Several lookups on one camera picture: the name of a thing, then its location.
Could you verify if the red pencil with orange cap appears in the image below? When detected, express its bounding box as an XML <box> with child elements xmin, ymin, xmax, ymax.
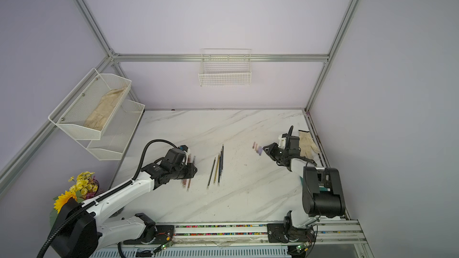
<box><xmin>186</xmin><ymin>156</ymin><xmax>196</xmax><ymax>192</ymax></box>

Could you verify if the yellow pencil with clear cap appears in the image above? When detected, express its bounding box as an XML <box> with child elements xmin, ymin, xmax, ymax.
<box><xmin>213</xmin><ymin>153</ymin><xmax>221</xmax><ymax>185</ymax></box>

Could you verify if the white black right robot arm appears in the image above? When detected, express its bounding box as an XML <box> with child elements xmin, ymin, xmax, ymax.
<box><xmin>262</xmin><ymin>131</ymin><xmax>346</xmax><ymax>243</ymax></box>

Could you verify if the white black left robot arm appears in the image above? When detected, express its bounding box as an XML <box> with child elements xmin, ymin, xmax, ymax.
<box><xmin>38</xmin><ymin>145</ymin><xmax>197</xmax><ymax>258</ymax></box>

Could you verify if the cream knitted work glove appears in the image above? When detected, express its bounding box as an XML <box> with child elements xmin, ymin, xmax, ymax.
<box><xmin>299</xmin><ymin>130</ymin><xmax>320</xmax><ymax>160</ymax></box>

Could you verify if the artificial sunflower bouquet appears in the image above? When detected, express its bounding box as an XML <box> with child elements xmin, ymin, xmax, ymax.
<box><xmin>49</xmin><ymin>172</ymin><xmax>100</xmax><ymax>227</ymax></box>

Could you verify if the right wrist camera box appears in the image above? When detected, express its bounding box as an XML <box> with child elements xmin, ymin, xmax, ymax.
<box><xmin>279</xmin><ymin>133</ymin><xmax>296</xmax><ymax>149</ymax></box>

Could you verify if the black corrugated cable conduit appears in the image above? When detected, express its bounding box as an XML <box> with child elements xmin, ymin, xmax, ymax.
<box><xmin>35</xmin><ymin>139</ymin><xmax>180</xmax><ymax>258</ymax></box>

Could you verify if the white mesh wall shelf lower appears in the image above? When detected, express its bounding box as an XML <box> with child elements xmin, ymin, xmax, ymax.
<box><xmin>86</xmin><ymin>99</ymin><xmax>145</xmax><ymax>161</ymax></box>

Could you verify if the white mesh wall shelf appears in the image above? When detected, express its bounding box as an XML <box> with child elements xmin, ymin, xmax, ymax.
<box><xmin>48</xmin><ymin>68</ymin><xmax>131</xmax><ymax>140</ymax></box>
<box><xmin>86</xmin><ymin>99</ymin><xmax>145</xmax><ymax>161</ymax></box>

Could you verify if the white wire wall basket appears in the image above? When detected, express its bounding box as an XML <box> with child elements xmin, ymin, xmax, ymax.
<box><xmin>198</xmin><ymin>48</ymin><xmax>252</xmax><ymax>87</ymax></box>

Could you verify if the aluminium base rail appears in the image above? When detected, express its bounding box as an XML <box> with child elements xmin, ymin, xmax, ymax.
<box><xmin>92</xmin><ymin>219</ymin><xmax>373</xmax><ymax>258</ymax></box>

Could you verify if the white mesh wall shelf upper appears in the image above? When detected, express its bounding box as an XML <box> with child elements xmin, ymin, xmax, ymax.
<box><xmin>48</xmin><ymin>68</ymin><xmax>131</xmax><ymax>140</ymax></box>

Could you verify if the aluminium frame profile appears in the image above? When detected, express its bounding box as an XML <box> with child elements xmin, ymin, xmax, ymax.
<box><xmin>1</xmin><ymin>0</ymin><xmax>361</xmax><ymax>197</ymax></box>

